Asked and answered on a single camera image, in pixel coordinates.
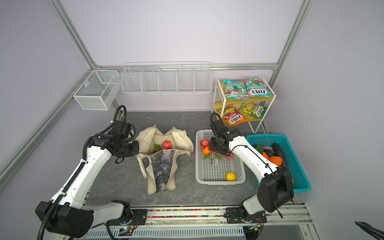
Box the red apple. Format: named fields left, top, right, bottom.
left=224, top=153, right=233, bottom=159
left=163, top=141, right=173, bottom=150
left=201, top=139, right=210, bottom=148

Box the pink dragon fruit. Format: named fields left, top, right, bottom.
left=154, top=144, right=162, bottom=153

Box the cream canvas grocery bag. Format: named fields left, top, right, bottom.
left=136, top=126, right=194, bottom=195

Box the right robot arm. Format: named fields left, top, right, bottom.
left=209, top=112, right=294, bottom=223

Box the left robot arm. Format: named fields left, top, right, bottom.
left=36, top=105, right=139, bottom=240

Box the orange Fox's candy bag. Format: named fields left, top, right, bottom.
left=222, top=105, right=247, bottom=127

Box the green Fox's candy bag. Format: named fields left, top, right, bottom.
left=239, top=103, right=268, bottom=119

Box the pink green candy bag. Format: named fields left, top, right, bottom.
left=223, top=80, right=249, bottom=101

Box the teal Fox's candy bag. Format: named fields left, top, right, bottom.
left=246, top=78, right=272, bottom=98

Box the orange tangerine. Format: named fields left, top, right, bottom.
left=202, top=146, right=211, bottom=156

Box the green leafy twig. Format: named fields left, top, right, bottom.
left=203, top=152, right=223, bottom=166

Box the white plastic fruit basket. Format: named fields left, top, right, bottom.
left=195, top=129, right=246, bottom=185

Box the yellow lemon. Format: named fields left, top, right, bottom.
left=226, top=172, right=237, bottom=182

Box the green bell pepper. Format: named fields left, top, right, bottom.
left=255, top=145, right=264, bottom=154

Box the orange carrot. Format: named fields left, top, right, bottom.
left=262, top=152, right=270, bottom=160

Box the purple eggplant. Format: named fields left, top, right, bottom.
left=272, top=143, right=288, bottom=168

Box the teal plastic vegetable basket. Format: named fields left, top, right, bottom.
left=246, top=134, right=311, bottom=193

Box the white wire two-tier shelf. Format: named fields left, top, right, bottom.
left=210, top=76, right=277, bottom=134

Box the small white mesh wall basket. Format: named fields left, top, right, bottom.
left=74, top=70, right=122, bottom=111

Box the long white wire wall basket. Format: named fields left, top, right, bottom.
left=121, top=62, right=212, bottom=94

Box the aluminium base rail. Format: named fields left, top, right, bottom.
left=78, top=204, right=319, bottom=240

